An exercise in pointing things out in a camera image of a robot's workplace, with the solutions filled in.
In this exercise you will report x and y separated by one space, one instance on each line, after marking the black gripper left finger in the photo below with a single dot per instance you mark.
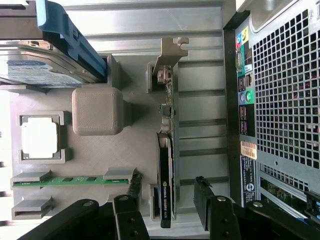
130 225

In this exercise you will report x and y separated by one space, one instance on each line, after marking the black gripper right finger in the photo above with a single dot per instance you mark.
222 220

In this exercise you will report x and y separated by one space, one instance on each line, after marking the green RAM stick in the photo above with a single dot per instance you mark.
75 179

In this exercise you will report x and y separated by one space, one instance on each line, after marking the grey printed parts rack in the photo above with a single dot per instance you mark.
100 155

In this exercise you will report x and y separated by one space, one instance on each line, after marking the black open PC case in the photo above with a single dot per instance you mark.
230 112

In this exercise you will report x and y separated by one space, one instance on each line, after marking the silver CPU chip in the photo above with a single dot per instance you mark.
40 137

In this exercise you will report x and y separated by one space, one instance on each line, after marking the hard disk in blue caddy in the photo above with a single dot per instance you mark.
32 70

